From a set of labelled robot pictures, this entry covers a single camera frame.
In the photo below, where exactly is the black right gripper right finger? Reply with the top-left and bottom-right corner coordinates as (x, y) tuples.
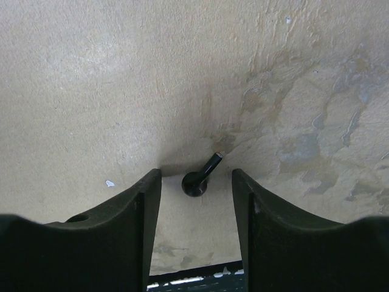
(232, 169), (388, 291)

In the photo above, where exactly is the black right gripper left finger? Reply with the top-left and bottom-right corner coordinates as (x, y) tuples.
(1, 169), (162, 291)

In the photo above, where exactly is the black earbud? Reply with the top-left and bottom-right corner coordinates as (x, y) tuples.
(181, 152), (223, 198)

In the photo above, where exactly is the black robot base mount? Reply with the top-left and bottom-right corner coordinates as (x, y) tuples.
(147, 261), (247, 292)

